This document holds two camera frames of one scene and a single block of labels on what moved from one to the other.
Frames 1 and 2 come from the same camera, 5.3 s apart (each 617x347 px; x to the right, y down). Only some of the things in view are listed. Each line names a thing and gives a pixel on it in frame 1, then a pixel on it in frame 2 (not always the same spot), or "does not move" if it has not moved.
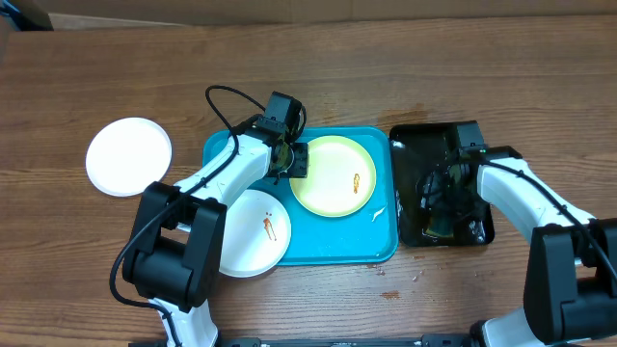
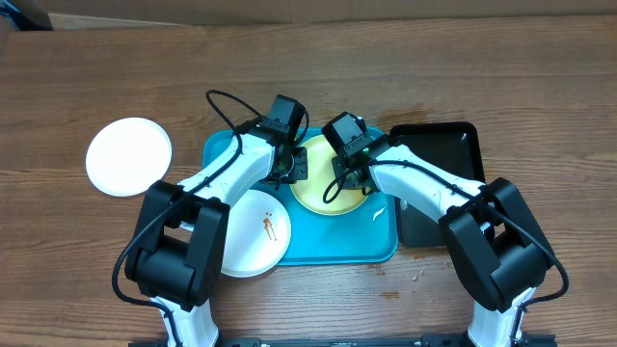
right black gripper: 442,202 → 353,185
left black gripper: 302,168 does not move
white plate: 126,155 does not move
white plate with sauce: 256,233 does not move
